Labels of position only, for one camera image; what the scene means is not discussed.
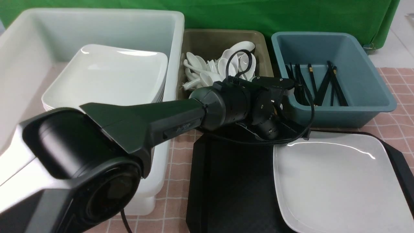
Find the white spoon top of bin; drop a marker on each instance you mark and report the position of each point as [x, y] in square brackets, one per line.
[246, 45]

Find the black plastic serving tray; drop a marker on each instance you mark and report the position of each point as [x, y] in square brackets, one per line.
[232, 189]

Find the pink checkered tablecloth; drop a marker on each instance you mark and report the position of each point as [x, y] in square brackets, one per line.
[168, 216]

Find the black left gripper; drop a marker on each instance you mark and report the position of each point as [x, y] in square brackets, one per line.
[269, 121]

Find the olive green spoon bin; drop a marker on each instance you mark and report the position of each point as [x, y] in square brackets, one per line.
[211, 43]

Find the blue chopstick bin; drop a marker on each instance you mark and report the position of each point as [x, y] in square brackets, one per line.
[363, 88]

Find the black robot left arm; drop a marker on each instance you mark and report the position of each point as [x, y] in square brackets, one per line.
[68, 170]

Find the large white plastic tub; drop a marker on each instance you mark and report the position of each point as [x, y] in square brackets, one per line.
[38, 45]

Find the stack of white square plates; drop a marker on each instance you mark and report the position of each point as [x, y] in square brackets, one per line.
[109, 75]

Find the large white square plate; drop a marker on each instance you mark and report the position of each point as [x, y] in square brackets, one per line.
[343, 183]

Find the green backdrop cloth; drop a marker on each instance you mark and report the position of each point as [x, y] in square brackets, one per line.
[367, 20]

